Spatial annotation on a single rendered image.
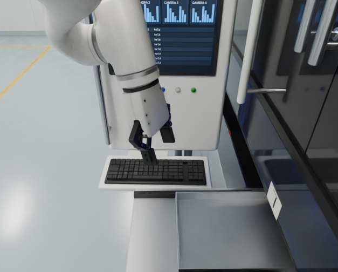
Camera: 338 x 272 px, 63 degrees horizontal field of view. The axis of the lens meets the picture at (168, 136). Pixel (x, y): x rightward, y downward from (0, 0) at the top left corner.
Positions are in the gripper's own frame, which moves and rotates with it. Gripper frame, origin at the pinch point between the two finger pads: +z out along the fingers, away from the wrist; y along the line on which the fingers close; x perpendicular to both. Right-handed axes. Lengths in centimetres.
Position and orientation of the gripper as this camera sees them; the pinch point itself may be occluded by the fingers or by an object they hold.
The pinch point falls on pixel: (159, 149)
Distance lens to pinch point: 62.3
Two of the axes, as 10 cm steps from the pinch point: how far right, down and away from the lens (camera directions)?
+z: 2.4, 8.7, 4.2
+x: 8.8, -0.1, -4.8
